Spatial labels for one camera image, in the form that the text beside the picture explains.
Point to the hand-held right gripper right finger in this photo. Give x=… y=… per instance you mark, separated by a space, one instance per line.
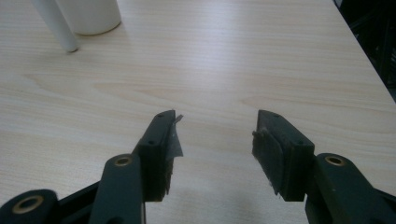
x=289 y=155

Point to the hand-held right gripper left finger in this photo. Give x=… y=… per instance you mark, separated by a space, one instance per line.
x=154 y=155

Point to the light blue plastic spoon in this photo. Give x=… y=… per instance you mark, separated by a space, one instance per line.
x=57 y=25

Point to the white cup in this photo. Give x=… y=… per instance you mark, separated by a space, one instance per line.
x=90 y=15

